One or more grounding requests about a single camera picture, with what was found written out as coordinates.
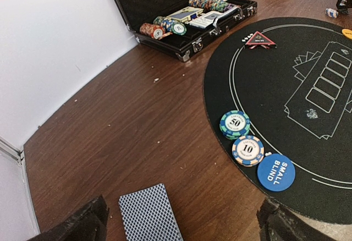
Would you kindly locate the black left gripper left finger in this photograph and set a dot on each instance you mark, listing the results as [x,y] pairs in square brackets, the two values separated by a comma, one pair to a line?
[87,223]

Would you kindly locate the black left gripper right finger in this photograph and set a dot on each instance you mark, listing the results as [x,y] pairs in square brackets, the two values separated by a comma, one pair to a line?
[276,222]

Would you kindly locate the white blue chip stack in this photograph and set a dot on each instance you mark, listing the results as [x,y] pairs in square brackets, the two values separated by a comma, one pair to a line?
[333,13]

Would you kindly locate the orange big blind button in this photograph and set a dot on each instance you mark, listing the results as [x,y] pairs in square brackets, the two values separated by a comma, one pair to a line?
[347,33]

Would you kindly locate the blue small blind button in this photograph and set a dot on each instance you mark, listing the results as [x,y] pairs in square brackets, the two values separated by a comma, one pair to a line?
[276,173]

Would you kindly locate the blue playing card deck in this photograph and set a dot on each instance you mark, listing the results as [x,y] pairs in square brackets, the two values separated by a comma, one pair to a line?
[147,215]

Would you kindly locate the white blue chips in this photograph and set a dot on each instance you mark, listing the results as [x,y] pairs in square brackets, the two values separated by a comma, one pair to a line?
[248,150]

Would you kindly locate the red triangle all-in marker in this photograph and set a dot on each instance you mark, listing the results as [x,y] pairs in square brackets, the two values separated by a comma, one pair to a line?
[259,40]

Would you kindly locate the green chips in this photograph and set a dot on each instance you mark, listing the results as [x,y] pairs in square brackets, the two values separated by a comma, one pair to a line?
[234,124]

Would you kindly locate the round black poker mat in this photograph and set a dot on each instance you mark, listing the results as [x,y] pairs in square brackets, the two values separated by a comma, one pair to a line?
[298,98]

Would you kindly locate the purple green chip row in case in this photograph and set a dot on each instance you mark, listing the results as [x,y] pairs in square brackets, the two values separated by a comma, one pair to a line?
[219,5]

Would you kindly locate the multicolour chip row in case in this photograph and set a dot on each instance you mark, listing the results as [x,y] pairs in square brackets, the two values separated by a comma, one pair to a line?
[197,4]

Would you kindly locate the yellow card box in case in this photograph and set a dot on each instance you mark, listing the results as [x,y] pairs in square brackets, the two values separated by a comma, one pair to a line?
[186,14]

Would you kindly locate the black poker chip case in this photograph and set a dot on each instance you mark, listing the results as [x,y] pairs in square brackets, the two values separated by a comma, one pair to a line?
[182,47]

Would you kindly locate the red chip row in case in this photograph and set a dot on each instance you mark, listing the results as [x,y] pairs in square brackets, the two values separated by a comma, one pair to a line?
[154,31]

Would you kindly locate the left aluminium frame post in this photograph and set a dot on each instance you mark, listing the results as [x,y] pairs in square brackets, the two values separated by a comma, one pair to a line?
[18,219]

